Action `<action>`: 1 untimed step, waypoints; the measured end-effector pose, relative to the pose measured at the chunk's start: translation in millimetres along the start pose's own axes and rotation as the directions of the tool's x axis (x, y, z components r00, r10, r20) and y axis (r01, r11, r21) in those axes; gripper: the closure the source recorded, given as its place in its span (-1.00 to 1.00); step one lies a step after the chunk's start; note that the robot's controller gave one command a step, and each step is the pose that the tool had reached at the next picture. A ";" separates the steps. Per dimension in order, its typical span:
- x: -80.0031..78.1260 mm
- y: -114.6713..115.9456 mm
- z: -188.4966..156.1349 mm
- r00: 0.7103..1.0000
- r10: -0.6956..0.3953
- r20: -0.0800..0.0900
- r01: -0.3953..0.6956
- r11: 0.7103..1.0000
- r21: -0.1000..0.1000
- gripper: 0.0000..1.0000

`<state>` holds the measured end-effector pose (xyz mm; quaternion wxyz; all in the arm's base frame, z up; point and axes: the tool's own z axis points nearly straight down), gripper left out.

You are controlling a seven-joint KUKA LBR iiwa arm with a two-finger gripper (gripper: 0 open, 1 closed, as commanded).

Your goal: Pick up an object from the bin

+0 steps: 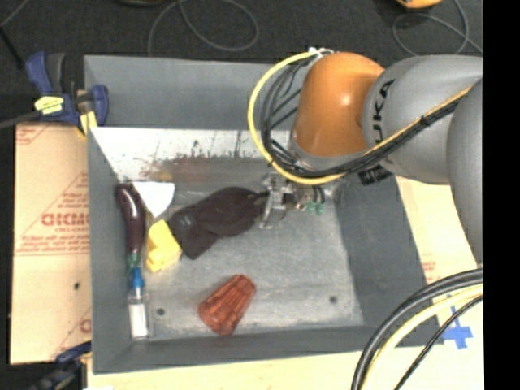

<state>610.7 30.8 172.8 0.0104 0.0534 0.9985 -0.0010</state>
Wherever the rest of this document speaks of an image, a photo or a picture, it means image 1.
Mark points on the orange ribbed plastic cup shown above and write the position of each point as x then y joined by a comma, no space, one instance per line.
227,305

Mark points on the grey metal bin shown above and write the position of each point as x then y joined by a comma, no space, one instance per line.
284,266

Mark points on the dark maroon plastic bottle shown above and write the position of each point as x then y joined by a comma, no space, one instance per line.
219,213

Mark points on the black cylinder on white bracket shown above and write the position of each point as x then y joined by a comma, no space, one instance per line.
371,176

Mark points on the white triangular piece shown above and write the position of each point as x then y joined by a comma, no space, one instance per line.
156,197

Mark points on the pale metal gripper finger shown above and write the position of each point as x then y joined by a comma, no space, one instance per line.
258,196
271,217

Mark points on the small clear bottle blue cap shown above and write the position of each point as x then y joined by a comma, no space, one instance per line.
138,311

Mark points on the purple toy eggplant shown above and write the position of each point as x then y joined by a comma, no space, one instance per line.
133,217

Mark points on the brown cardboard board red print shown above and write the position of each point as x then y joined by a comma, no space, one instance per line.
48,217

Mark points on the yellow block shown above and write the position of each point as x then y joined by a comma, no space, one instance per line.
161,245

